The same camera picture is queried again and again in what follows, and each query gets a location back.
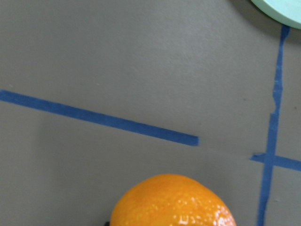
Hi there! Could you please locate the orange mandarin fruit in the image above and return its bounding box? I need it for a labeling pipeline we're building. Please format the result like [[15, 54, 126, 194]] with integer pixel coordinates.
[[110, 174, 236, 226]]

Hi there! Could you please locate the light green plate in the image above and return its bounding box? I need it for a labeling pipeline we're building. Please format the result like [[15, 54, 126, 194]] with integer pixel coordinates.
[[251, 0, 301, 30]]

